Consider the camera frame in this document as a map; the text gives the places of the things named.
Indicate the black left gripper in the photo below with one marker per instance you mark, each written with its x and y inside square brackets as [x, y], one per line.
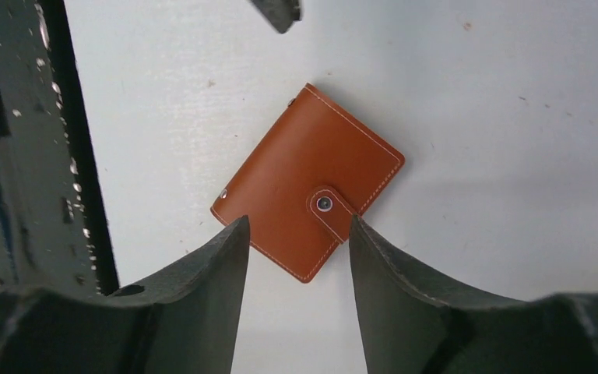
[53, 225]

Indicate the brown leather card holder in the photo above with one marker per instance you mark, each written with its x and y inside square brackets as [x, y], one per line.
[316, 168]

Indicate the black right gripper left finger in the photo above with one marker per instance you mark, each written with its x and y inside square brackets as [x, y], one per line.
[181, 319]

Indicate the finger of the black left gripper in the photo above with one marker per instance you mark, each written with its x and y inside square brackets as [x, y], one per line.
[281, 14]

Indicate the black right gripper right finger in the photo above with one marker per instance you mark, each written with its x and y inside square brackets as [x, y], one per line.
[415, 319]

